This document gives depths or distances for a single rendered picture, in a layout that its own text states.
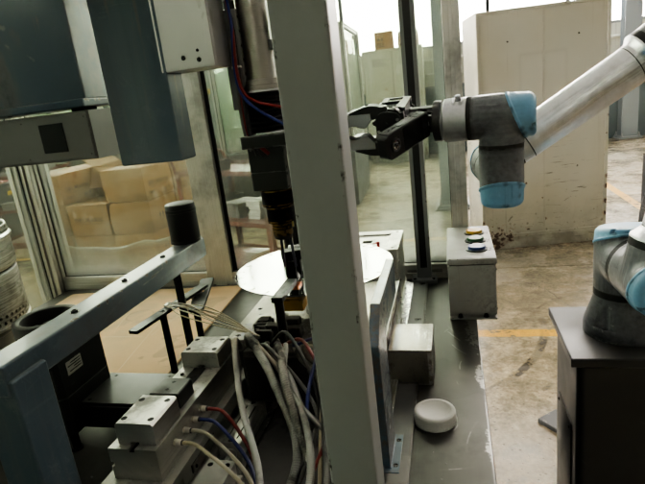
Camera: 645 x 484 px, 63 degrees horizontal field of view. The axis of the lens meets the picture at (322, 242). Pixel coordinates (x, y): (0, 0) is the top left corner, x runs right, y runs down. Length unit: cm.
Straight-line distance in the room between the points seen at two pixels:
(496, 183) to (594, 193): 345
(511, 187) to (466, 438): 42
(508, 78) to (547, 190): 87
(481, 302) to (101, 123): 88
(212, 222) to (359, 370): 128
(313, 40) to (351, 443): 31
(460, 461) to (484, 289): 50
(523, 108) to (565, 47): 328
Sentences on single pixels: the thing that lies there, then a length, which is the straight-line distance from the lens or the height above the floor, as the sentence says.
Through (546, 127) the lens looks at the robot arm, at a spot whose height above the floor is 119.
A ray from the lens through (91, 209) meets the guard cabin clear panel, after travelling 189.
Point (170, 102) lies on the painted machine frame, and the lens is 86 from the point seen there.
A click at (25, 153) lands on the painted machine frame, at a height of 125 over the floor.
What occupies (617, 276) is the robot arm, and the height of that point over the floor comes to 92.
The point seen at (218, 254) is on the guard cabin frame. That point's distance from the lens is 168.
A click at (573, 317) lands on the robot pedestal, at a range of 132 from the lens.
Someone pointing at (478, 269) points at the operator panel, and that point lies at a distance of 124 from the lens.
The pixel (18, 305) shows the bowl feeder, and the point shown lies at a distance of 132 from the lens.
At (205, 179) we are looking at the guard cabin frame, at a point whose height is 109.
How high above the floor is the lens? 129
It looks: 16 degrees down
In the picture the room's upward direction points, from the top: 7 degrees counter-clockwise
